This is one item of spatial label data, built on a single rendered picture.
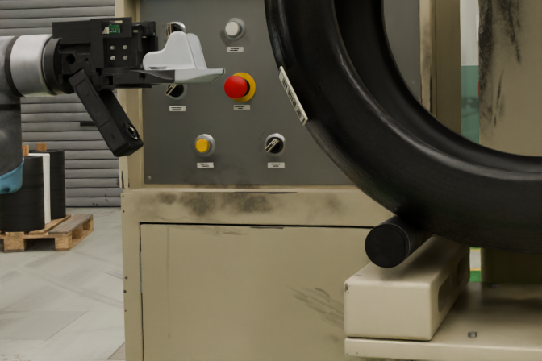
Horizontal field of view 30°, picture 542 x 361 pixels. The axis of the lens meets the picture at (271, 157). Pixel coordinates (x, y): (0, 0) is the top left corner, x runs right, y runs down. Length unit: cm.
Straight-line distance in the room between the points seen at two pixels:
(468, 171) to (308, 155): 76
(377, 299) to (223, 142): 79
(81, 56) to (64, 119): 967
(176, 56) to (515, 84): 46
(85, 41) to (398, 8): 64
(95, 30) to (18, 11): 990
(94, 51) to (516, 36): 55
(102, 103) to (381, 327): 42
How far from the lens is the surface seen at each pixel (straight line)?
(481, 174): 99
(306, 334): 171
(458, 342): 104
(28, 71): 123
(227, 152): 176
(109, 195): 1080
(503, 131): 137
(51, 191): 842
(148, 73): 116
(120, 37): 119
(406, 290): 102
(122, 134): 120
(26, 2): 1107
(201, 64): 119
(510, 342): 104
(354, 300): 104
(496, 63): 137
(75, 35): 123
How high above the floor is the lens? 104
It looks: 3 degrees down
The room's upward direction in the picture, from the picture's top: 1 degrees counter-clockwise
